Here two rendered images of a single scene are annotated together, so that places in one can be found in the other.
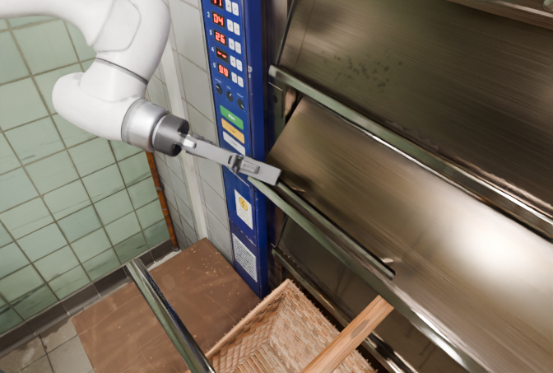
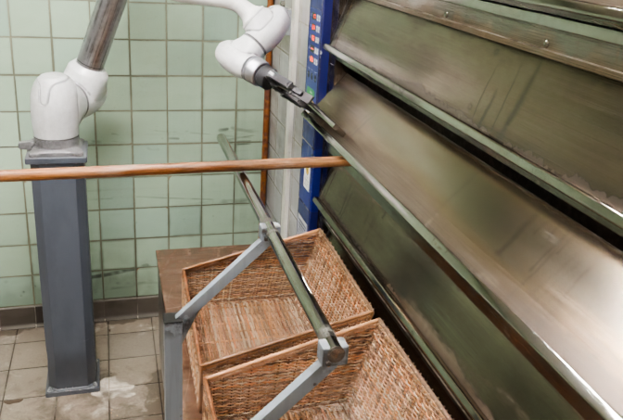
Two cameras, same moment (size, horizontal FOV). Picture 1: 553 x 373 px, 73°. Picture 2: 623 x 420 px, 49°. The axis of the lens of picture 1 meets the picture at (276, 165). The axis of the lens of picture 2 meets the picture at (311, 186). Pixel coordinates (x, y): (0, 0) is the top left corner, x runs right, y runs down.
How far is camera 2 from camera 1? 165 cm
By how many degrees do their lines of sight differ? 29
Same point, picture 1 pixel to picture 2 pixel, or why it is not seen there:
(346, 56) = (350, 33)
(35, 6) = (226, 2)
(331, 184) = (338, 109)
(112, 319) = (184, 258)
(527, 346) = (375, 149)
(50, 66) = (216, 73)
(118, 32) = (259, 21)
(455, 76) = (374, 32)
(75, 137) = (211, 135)
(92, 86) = (236, 44)
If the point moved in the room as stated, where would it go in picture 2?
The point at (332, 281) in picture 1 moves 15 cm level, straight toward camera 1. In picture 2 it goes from (340, 206) to (310, 219)
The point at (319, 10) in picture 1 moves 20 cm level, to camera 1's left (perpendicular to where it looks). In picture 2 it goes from (349, 16) to (290, 8)
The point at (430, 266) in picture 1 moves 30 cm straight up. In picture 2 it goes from (359, 131) to (369, 20)
